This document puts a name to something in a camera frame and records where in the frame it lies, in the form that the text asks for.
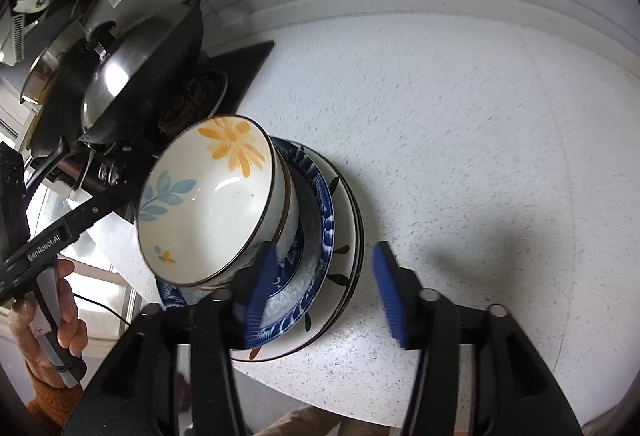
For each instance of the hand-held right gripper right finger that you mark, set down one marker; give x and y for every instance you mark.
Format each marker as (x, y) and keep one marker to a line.
(387, 288)

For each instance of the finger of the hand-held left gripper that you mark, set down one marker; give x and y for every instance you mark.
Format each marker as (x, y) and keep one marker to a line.
(105, 208)

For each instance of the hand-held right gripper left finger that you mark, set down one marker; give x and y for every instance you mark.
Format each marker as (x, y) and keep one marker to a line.
(261, 288)

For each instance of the white plate with mandala pattern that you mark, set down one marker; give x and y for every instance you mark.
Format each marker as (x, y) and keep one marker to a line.
(340, 276)

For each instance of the white plate with black rim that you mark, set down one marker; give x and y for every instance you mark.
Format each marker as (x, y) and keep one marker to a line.
(361, 236)

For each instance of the blue patterned plate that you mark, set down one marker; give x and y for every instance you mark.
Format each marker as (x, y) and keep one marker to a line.
(315, 241)

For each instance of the white bowl with brown rim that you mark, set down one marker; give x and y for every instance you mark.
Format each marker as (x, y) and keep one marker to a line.
(291, 216)

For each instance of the white bowl with orange flower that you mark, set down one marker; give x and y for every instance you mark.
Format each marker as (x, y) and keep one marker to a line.
(210, 201)

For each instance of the person's left forearm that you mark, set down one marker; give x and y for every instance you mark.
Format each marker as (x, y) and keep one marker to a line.
(50, 403)

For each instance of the person's left hand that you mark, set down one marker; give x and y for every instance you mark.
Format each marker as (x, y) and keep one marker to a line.
(70, 316)

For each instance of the stainless steel wok lid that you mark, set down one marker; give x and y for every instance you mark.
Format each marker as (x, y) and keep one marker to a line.
(125, 75)

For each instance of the person's brown trousers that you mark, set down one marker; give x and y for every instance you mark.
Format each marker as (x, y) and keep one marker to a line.
(310, 421)

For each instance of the gas stove burner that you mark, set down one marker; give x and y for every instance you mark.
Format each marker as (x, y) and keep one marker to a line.
(197, 100)

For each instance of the dark pan with steel rim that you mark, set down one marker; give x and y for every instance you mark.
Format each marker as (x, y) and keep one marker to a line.
(55, 65)

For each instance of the black wok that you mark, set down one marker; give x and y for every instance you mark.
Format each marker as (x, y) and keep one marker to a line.
(185, 40)

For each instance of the black glass gas stove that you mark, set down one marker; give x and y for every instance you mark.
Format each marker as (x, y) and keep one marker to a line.
(250, 60)

